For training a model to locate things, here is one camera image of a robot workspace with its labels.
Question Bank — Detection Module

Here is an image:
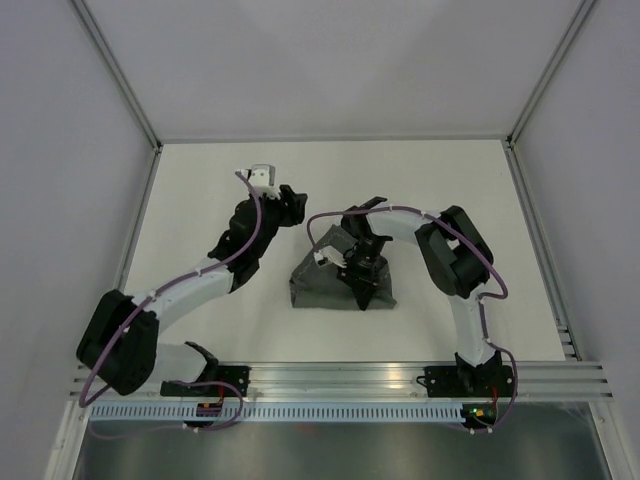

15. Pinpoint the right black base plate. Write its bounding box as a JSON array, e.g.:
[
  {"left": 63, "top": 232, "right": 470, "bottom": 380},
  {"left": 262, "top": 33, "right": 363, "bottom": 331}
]
[{"left": 415, "top": 365, "right": 515, "bottom": 399}]

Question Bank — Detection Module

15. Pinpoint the white slotted cable duct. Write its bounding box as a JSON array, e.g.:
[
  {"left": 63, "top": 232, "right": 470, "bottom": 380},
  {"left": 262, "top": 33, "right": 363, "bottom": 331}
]
[{"left": 90, "top": 400, "right": 464, "bottom": 423}]

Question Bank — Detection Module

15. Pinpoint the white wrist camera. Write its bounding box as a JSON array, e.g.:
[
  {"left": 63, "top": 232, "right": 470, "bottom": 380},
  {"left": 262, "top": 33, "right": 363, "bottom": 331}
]
[
  {"left": 238, "top": 164, "right": 280, "bottom": 199},
  {"left": 313, "top": 245, "right": 347, "bottom": 269}
]

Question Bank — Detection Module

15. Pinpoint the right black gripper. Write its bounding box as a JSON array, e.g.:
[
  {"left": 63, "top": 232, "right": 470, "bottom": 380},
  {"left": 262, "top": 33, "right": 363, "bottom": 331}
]
[{"left": 338, "top": 236, "right": 387, "bottom": 312}]

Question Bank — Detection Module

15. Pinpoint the aluminium frame post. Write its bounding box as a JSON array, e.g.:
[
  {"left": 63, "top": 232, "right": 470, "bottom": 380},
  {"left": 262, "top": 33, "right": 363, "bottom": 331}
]
[
  {"left": 505, "top": 0, "right": 599, "bottom": 148},
  {"left": 68, "top": 0, "right": 162, "bottom": 152}
]

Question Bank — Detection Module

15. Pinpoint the grey cloth napkin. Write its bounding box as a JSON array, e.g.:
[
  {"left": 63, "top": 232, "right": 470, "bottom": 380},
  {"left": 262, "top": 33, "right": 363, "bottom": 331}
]
[{"left": 289, "top": 252, "right": 397, "bottom": 311}]

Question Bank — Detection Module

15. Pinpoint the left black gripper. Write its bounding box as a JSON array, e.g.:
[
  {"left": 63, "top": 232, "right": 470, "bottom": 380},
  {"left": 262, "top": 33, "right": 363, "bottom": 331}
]
[{"left": 249, "top": 185, "right": 307, "bottom": 258}]

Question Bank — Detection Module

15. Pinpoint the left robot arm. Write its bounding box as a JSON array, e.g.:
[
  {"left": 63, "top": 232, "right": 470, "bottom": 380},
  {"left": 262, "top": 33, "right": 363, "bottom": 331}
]
[{"left": 76, "top": 184, "right": 308, "bottom": 396}]

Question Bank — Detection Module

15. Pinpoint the right aluminium frame post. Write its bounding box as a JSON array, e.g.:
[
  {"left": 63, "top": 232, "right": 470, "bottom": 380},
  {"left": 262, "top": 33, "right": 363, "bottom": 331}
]
[{"left": 505, "top": 0, "right": 599, "bottom": 148}]

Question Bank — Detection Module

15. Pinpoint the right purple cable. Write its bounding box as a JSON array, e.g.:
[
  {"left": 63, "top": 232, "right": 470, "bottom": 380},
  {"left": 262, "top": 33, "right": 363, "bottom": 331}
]
[{"left": 305, "top": 204, "right": 517, "bottom": 435}]

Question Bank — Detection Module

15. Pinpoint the left aluminium frame post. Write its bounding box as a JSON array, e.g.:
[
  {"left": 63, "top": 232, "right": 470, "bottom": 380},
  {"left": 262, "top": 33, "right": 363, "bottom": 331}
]
[{"left": 68, "top": 0, "right": 162, "bottom": 152}]

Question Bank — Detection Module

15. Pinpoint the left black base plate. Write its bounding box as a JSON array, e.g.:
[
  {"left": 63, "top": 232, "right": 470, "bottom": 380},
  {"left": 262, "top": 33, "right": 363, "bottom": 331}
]
[{"left": 160, "top": 364, "right": 251, "bottom": 397}]

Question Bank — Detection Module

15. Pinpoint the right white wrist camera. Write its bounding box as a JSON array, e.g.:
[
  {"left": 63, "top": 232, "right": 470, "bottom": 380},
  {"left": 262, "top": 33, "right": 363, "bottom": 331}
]
[{"left": 313, "top": 245, "right": 347, "bottom": 269}]

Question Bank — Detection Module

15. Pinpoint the aluminium front rail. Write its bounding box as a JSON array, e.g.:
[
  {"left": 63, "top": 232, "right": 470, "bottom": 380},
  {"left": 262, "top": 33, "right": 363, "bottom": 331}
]
[{"left": 69, "top": 362, "right": 614, "bottom": 401}]

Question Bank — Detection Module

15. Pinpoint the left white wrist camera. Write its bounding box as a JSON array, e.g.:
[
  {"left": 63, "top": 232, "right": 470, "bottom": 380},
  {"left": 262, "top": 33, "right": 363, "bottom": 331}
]
[{"left": 238, "top": 164, "right": 280, "bottom": 199}]

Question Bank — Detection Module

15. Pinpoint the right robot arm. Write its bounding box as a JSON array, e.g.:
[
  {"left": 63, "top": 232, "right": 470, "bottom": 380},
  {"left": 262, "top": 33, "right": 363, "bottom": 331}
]
[{"left": 337, "top": 197, "right": 516, "bottom": 397}]

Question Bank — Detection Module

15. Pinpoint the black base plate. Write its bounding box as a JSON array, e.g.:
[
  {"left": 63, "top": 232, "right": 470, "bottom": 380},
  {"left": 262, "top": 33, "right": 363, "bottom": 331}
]
[
  {"left": 160, "top": 364, "right": 251, "bottom": 397},
  {"left": 415, "top": 365, "right": 515, "bottom": 399}
]

